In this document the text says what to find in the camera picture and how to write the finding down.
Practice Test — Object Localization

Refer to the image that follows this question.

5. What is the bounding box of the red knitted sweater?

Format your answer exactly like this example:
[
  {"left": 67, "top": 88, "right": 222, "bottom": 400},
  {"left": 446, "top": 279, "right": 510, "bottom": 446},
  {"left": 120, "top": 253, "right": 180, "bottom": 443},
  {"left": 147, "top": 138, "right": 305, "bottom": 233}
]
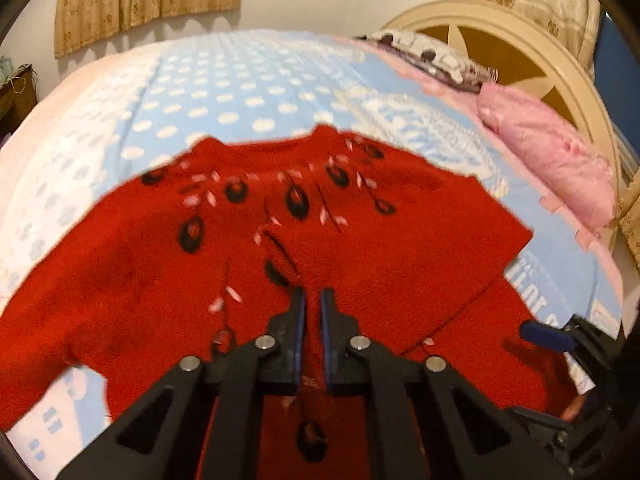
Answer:
[{"left": 1, "top": 126, "right": 576, "bottom": 479}]

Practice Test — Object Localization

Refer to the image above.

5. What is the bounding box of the pink bed sheet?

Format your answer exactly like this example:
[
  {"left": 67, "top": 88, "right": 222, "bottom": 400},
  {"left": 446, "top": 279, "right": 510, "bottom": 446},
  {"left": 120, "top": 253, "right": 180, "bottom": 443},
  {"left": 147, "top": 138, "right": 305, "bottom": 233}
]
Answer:
[{"left": 362, "top": 42, "right": 622, "bottom": 301}]

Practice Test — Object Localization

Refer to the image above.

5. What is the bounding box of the pink satin pillow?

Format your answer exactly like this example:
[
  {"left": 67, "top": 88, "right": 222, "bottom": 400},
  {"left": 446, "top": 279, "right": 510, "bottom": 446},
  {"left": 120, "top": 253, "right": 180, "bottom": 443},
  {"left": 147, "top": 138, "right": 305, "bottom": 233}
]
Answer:
[{"left": 476, "top": 84, "right": 615, "bottom": 232}]

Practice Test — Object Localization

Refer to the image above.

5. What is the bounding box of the blue polka-dot bed blanket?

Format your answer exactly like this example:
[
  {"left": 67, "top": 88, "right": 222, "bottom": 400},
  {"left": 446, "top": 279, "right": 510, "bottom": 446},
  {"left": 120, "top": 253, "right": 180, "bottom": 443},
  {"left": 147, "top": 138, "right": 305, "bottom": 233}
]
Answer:
[{"left": 0, "top": 29, "right": 624, "bottom": 478}]

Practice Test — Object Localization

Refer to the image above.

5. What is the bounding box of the dark wooden dresser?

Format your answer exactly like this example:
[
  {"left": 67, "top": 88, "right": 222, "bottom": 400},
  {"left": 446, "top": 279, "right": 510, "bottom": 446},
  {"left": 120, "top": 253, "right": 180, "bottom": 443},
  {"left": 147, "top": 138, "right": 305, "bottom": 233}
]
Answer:
[{"left": 0, "top": 64, "right": 38, "bottom": 142}]

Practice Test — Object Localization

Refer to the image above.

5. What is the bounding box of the patterned white dark pillow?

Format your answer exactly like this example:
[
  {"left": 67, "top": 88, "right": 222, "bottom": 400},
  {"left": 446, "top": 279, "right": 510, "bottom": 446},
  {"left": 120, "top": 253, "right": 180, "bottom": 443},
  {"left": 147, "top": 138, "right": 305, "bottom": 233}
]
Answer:
[{"left": 356, "top": 29, "right": 498, "bottom": 93}]

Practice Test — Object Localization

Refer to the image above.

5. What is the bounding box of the cream wooden headboard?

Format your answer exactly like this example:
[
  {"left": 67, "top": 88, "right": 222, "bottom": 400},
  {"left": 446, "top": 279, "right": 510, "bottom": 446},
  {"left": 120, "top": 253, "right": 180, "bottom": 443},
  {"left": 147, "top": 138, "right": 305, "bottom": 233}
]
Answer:
[{"left": 382, "top": 0, "right": 626, "bottom": 256}]

